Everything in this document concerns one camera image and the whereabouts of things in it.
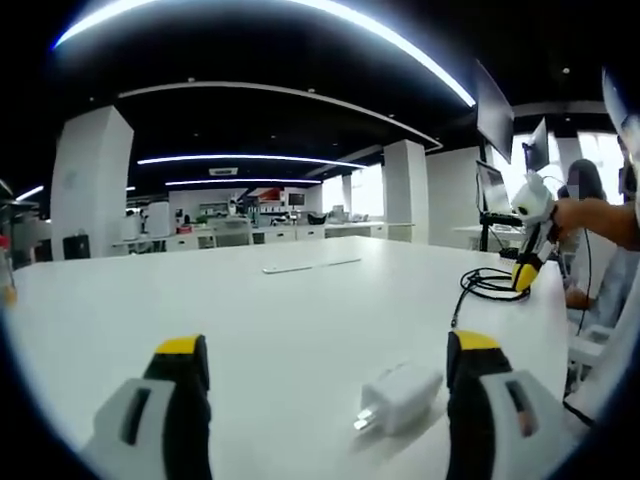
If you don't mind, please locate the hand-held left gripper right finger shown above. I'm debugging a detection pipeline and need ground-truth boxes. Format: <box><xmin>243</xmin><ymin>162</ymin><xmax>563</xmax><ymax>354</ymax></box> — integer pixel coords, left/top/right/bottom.
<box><xmin>446</xmin><ymin>329</ymin><xmax>584</xmax><ymax>480</ymax></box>

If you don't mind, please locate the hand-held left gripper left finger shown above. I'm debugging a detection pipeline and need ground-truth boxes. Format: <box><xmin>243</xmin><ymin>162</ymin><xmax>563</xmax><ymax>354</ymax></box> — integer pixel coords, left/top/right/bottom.
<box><xmin>77</xmin><ymin>333</ymin><xmax>214</xmax><ymax>480</ymax></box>

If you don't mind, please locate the black Type-C cable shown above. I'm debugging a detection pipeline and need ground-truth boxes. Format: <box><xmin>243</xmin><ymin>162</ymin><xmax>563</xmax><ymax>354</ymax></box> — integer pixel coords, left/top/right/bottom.
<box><xmin>449</xmin><ymin>266</ymin><xmax>534</xmax><ymax>332</ymax></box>

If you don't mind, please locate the white charger adapter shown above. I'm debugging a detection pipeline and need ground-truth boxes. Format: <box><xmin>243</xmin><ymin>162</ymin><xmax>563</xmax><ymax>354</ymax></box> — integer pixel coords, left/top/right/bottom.
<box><xmin>353</xmin><ymin>363</ymin><xmax>446</xmax><ymax>437</ymax></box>

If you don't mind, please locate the lit desk monitor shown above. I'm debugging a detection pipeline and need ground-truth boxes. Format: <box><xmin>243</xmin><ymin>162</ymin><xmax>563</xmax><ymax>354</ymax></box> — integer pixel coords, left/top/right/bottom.
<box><xmin>475</xmin><ymin>160</ymin><xmax>512</xmax><ymax>215</ymax></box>

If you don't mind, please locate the white desk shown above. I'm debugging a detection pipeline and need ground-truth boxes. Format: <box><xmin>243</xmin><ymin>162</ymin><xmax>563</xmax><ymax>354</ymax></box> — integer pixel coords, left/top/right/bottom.
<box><xmin>0</xmin><ymin>234</ymin><xmax>572</xmax><ymax>480</ymax></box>

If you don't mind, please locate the person's right hand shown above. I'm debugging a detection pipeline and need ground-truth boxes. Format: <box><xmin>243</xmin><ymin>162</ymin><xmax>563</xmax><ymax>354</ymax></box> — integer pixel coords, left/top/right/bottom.
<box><xmin>552</xmin><ymin>198</ymin><xmax>581</xmax><ymax>237</ymax></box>

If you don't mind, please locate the black monitor stand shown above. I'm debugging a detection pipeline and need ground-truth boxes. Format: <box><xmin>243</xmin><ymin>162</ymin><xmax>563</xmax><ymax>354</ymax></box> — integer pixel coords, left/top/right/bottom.
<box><xmin>478</xmin><ymin>211</ymin><xmax>525</xmax><ymax>254</ymax></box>

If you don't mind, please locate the small tilted monitor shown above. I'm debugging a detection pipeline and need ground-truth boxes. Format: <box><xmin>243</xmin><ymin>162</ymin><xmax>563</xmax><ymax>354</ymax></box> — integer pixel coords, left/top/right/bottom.
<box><xmin>521</xmin><ymin>116</ymin><xmax>551</xmax><ymax>172</ymax></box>

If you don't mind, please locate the large dark monitor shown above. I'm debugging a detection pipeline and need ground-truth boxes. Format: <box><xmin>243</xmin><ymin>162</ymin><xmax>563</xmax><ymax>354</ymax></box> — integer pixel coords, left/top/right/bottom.
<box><xmin>474</xmin><ymin>58</ymin><xmax>516</xmax><ymax>165</ymax></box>

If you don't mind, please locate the white chair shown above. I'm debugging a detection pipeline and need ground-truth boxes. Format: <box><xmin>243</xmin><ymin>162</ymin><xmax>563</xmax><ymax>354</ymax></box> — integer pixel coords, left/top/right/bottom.
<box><xmin>566</xmin><ymin>279</ymin><xmax>640</xmax><ymax>427</ymax></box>

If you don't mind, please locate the narrow white square pillar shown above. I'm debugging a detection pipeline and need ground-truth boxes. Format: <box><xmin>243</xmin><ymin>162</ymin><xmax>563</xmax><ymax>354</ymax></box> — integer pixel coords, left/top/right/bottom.
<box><xmin>381</xmin><ymin>139</ymin><xmax>431</xmax><ymax>246</ymax></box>

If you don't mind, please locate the black box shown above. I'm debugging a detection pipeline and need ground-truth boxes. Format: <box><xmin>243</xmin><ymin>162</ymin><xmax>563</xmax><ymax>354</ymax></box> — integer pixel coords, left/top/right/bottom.
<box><xmin>61</xmin><ymin>233</ymin><xmax>92</xmax><ymax>262</ymax></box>

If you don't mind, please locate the white appliance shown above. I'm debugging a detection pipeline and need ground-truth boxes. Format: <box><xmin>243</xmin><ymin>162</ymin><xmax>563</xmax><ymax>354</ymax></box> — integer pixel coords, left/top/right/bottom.
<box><xmin>147</xmin><ymin>200</ymin><xmax>172</xmax><ymax>237</ymax></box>

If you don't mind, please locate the flat white strip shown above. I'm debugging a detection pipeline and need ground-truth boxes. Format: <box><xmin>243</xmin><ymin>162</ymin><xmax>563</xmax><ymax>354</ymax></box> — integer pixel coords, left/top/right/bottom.
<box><xmin>261</xmin><ymin>256</ymin><xmax>363</xmax><ymax>276</ymax></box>

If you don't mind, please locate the long curved ceiling light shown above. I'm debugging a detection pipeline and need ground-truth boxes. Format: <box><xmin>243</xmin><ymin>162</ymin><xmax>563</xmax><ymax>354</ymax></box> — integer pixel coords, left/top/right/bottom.
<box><xmin>51</xmin><ymin>0</ymin><xmax>477</xmax><ymax>108</ymax></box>

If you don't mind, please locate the row of white counters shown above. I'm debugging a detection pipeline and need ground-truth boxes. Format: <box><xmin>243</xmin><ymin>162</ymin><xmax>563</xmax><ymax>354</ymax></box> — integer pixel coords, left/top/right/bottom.
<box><xmin>111</xmin><ymin>221</ymin><xmax>417</xmax><ymax>254</ymax></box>

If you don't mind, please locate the wide white square pillar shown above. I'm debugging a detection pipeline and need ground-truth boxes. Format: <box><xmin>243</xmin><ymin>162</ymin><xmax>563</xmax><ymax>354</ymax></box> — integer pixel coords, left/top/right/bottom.
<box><xmin>49</xmin><ymin>104</ymin><xmax>136</xmax><ymax>261</ymax></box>

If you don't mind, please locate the short straight ceiling light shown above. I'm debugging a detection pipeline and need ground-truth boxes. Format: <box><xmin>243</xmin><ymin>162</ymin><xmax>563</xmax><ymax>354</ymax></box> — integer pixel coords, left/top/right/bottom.
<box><xmin>164</xmin><ymin>177</ymin><xmax>324</xmax><ymax>187</ymax></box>

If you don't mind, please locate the long straight ceiling light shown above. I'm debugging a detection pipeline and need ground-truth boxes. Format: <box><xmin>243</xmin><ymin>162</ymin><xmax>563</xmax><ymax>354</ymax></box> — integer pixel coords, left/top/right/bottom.
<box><xmin>136</xmin><ymin>153</ymin><xmax>369</xmax><ymax>169</ymax></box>

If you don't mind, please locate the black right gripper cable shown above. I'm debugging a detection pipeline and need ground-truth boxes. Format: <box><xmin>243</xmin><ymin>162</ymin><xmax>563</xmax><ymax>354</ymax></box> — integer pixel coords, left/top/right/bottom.
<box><xmin>562</xmin><ymin>224</ymin><xmax>597</xmax><ymax>427</ymax></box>

